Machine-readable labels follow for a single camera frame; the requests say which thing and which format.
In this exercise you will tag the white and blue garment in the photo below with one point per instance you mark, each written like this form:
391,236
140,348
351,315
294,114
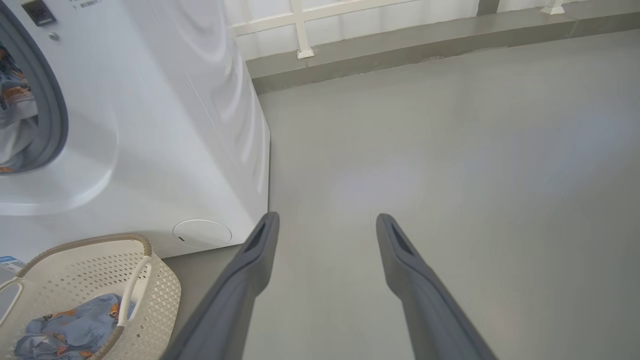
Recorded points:
15,125

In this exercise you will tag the blue energy label sticker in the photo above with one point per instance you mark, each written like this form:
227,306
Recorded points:
10,263

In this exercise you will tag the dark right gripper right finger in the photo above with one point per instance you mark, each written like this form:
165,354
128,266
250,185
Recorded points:
430,315

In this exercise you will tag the cream perforated laundry basket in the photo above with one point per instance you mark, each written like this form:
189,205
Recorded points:
75,270

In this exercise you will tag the white washing machine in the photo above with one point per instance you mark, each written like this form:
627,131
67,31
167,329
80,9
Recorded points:
165,125

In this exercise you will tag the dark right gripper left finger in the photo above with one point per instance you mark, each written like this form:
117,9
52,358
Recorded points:
225,310

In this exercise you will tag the blue printed garment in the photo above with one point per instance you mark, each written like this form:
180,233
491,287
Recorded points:
75,325

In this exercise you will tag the white metal railing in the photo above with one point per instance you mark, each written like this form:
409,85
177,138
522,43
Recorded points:
300,25

